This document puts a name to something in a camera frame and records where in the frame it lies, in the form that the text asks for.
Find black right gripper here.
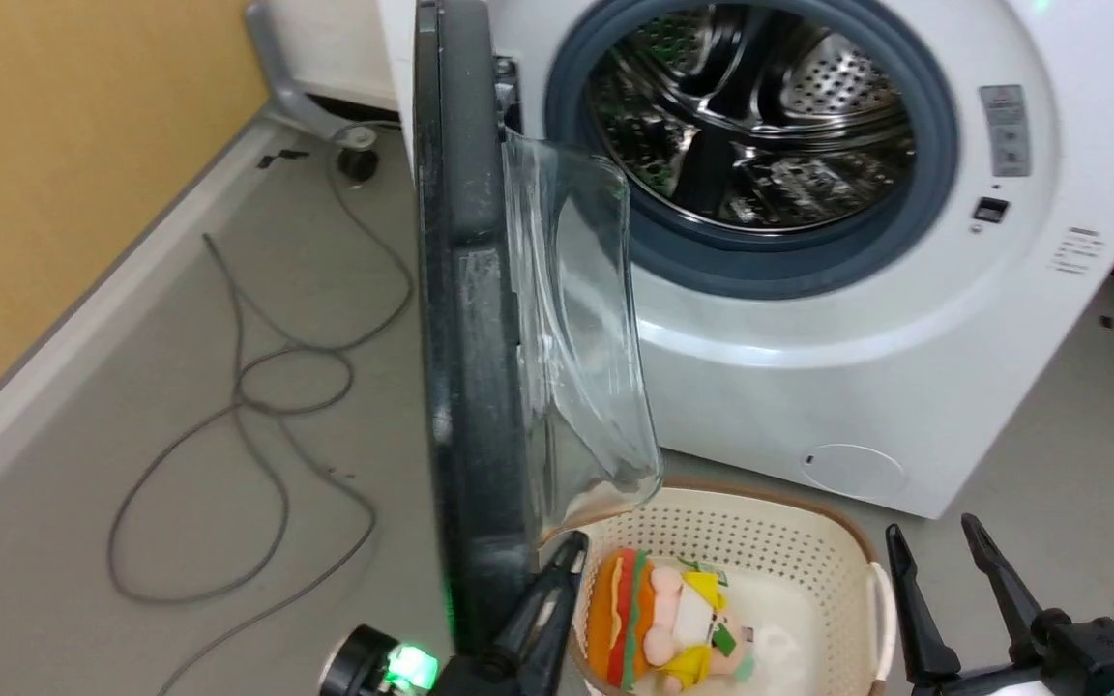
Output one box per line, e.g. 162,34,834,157
885,513,1114,696

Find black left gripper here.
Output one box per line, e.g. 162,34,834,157
318,530,590,696

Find dark grey washing machine door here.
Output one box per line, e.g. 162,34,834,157
412,0,664,660

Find white front-load washing machine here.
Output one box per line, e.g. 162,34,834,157
378,0,1114,520

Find grey rubber door gasket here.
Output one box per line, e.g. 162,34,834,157
544,0,961,302

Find steel washing machine drum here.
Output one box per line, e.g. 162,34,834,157
586,0,916,233

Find burger plush toy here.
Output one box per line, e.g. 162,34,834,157
584,548,660,693

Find small doll yellow white clothes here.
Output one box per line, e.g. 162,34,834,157
642,559,759,696

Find cream perforated laundry basket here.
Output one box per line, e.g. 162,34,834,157
540,480,899,696

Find black round floor plug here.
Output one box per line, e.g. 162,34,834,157
337,147,382,186

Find grey chair leg with caster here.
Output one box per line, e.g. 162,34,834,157
245,0,379,152

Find grey power cable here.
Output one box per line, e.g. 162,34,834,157
107,121,418,696

